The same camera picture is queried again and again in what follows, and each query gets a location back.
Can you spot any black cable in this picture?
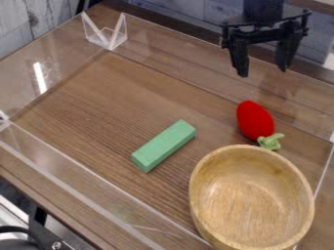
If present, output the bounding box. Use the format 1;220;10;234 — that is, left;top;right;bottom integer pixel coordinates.
0;223;36;250

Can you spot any wooden bowl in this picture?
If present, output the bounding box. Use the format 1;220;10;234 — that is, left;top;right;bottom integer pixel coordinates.
189;145;313;250

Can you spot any clear acrylic tray wall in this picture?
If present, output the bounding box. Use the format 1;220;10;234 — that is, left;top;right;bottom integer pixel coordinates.
0;7;334;250

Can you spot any black table leg bracket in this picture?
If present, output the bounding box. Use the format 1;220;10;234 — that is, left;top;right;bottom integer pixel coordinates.
28;207;74;250

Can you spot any red plush strawberry green stem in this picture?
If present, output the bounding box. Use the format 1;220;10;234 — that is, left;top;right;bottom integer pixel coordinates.
236;100;284;150

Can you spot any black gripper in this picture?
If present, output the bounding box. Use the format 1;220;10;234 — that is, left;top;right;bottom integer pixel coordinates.
220;0;311;77

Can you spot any clear acrylic corner bracket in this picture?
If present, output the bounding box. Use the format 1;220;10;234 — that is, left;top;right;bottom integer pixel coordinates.
81;13;128;51

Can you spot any green rectangular block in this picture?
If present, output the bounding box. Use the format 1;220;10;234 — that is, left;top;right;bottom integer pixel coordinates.
130;120;196;173

